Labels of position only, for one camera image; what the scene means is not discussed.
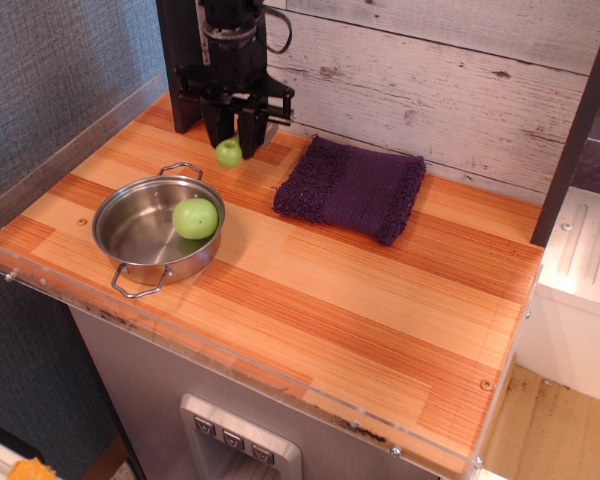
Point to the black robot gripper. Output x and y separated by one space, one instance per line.
236 80

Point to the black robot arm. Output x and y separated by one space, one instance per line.
235 19

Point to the stainless steel pot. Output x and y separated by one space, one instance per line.
133 228

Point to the green toy apple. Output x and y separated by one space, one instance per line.
195 218

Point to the purple folded towel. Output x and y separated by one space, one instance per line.
349 187

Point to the grey toy fridge cabinet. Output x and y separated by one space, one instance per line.
220 400

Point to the silver dispenser button panel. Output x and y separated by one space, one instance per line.
226 446

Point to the white toy sink unit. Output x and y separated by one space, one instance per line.
559 338

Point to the yellow orange object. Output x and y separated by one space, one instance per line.
31 469

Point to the dark left shelf post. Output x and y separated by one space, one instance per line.
181 47

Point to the dark shelf post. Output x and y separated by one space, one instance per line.
181 47
567 165

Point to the clear acrylic guard rail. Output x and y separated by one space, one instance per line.
456 281

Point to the dark right shelf post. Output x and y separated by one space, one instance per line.
567 165

